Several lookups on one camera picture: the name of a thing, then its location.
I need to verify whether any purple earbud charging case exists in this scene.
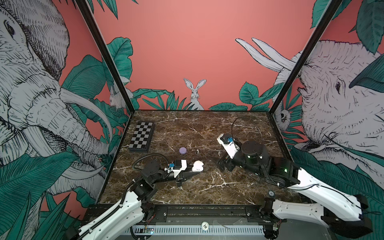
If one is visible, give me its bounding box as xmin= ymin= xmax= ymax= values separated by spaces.
xmin=179 ymin=147 xmax=188 ymax=155

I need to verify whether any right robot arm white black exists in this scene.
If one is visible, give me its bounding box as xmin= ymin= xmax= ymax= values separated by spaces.
xmin=217 ymin=133 xmax=373 ymax=240

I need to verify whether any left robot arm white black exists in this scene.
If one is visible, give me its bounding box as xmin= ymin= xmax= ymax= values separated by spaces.
xmin=63 ymin=153 xmax=204 ymax=240

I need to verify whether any black white checkerboard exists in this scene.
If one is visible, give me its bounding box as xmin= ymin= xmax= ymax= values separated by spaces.
xmin=128 ymin=121 xmax=155 ymax=153

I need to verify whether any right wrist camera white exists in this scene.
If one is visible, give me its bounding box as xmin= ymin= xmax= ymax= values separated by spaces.
xmin=217 ymin=133 xmax=240 ymax=159

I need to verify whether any black mounting rail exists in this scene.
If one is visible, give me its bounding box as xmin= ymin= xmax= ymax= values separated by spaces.
xmin=86 ymin=204 xmax=325 ymax=224

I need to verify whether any poker chip on duct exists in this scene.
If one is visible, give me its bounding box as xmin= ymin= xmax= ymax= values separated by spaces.
xmin=201 ymin=222 xmax=210 ymax=231

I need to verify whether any white slotted cable duct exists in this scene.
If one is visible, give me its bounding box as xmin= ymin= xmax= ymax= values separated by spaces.
xmin=133 ymin=225 xmax=265 ymax=236

